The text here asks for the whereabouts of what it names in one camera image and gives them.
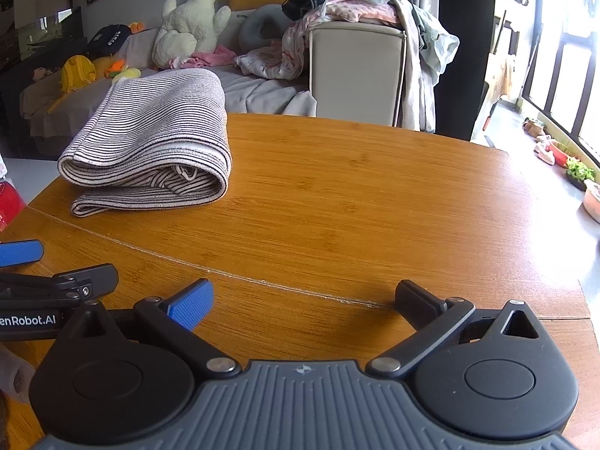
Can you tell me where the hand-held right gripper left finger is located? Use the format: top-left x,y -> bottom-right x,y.
56,278 -> 241,378

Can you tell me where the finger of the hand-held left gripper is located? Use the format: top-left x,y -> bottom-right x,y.
0,239 -> 45,266
0,263 -> 119,303

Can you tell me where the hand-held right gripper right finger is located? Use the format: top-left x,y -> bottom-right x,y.
366,279 -> 552,378

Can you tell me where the striped knit garment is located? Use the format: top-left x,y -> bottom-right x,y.
57,68 -> 233,219

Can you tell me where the pile of clothes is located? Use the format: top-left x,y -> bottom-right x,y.
282,0 -> 461,133

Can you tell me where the red plastic object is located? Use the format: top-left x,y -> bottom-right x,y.
0,177 -> 27,234

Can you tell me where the grey tissue roll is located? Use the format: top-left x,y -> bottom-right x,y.
0,344 -> 32,405

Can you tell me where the yellow plush toy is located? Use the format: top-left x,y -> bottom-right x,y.
60,55 -> 98,95

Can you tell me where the white upright floor cleaner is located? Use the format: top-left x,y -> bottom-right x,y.
482,0 -> 531,133

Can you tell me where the pink basin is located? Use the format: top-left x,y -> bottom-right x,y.
583,178 -> 600,224

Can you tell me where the red basin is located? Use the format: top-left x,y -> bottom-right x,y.
548,140 -> 571,168

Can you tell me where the yellow orange duck plush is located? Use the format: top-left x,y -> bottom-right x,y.
94,57 -> 142,81

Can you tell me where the glass tank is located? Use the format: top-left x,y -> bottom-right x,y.
0,0 -> 86,78

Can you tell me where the grey covered sofa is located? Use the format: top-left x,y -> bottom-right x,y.
19,7 -> 318,158

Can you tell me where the black cap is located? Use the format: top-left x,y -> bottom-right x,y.
86,23 -> 135,57

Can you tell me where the yellow towel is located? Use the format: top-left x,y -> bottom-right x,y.
484,53 -> 517,102

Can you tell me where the pink cloth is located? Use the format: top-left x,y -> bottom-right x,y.
170,45 -> 236,69

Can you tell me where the pale crumpled cloth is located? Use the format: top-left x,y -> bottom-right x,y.
233,23 -> 311,81

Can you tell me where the white plush toy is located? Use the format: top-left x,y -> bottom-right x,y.
153,0 -> 232,70

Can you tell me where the grey neck pillow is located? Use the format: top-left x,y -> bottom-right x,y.
238,4 -> 292,53

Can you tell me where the black window frame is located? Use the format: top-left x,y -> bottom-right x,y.
519,0 -> 600,172

